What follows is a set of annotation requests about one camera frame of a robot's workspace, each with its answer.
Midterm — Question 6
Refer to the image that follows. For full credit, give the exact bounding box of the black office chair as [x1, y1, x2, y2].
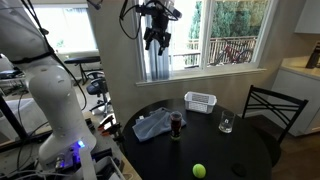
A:
[85, 71, 114, 118]

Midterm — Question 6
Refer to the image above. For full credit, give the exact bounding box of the black padded bench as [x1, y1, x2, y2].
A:
[63, 55, 103, 86]

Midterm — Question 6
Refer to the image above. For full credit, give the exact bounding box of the black countertop appliance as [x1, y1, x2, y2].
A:
[305, 41, 320, 70]

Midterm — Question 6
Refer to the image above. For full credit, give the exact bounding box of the blue cloth towel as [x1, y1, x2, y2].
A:
[131, 107, 188, 143]

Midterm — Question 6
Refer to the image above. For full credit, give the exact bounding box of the white kitchen counter cabinet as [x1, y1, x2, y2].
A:
[271, 55, 320, 138]

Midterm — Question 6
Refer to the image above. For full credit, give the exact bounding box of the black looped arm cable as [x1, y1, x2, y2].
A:
[118, 0, 142, 41]

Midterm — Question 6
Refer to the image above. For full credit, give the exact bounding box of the red bicycle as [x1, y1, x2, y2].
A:
[213, 39, 254, 66]

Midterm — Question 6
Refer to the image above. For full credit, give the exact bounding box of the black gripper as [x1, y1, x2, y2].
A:
[143, 27, 172, 57]

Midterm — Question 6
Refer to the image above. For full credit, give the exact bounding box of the green tennis ball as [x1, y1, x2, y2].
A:
[192, 163, 207, 179]

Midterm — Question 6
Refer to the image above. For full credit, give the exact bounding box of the white framed window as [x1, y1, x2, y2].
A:
[134, 0, 279, 88]

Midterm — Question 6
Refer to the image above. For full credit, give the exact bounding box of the balcony railing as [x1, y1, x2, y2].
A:
[173, 35, 259, 68]

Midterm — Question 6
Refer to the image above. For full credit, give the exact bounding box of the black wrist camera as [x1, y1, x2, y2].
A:
[165, 2, 183, 20]

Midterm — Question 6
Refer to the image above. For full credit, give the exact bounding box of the clear drinking glass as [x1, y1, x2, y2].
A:
[218, 109, 236, 134]

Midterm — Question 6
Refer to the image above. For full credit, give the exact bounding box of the white plastic basket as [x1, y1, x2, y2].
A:
[183, 91, 218, 115]

